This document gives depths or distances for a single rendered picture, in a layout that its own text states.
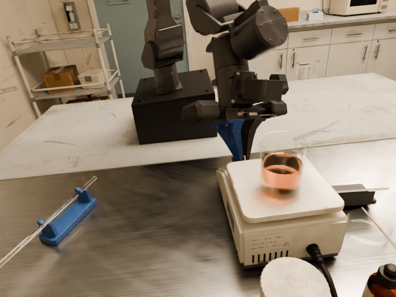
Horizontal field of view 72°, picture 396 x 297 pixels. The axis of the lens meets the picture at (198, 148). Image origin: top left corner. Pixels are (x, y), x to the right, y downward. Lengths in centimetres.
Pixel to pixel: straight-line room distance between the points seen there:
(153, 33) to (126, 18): 266
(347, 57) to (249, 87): 278
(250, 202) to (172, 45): 40
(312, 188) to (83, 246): 33
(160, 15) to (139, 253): 45
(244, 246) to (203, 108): 19
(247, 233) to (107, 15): 310
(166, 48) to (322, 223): 45
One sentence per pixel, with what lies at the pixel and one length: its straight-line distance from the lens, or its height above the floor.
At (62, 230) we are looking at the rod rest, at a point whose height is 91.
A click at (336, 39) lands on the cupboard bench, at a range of 306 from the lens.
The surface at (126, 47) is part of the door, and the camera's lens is 331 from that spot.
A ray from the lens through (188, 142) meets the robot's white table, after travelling 66.
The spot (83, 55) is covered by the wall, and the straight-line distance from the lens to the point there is 345.
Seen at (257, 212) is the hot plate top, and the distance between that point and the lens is 33.
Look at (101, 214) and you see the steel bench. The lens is 50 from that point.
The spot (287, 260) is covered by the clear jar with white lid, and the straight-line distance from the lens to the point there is 30.
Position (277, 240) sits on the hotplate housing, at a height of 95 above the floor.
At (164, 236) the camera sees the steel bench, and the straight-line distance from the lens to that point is 43.
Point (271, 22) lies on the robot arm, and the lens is 42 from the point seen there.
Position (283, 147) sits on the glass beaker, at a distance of 35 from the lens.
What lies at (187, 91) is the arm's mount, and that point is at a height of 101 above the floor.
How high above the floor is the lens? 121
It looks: 29 degrees down
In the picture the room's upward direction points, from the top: 5 degrees counter-clockwise
